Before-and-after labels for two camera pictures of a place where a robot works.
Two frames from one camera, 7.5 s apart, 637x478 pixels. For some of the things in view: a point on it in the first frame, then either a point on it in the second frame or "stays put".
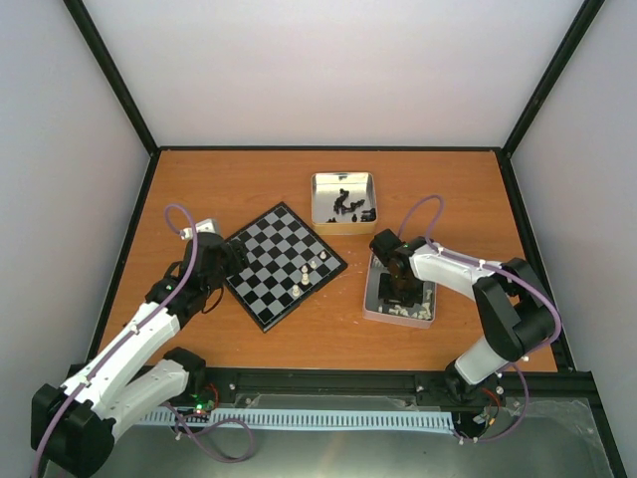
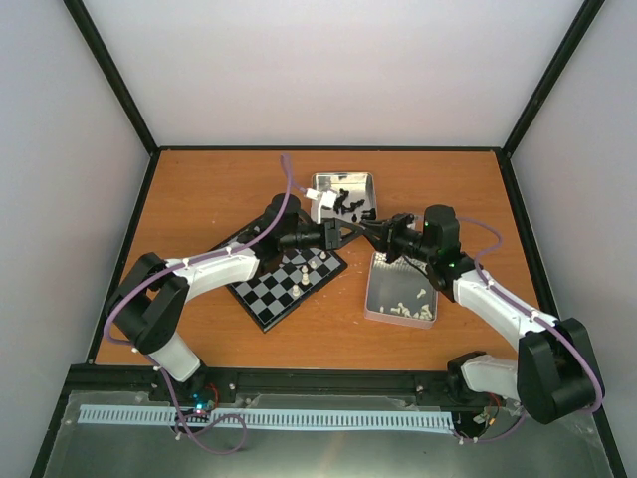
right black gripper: (384, 293) to (386, 231)
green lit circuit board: (204, 406) stays put
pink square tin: (420, 315) stays put
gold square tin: (343, 203) stays put
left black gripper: (237, 255) to (331, 238)
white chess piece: (305, 276) stays put
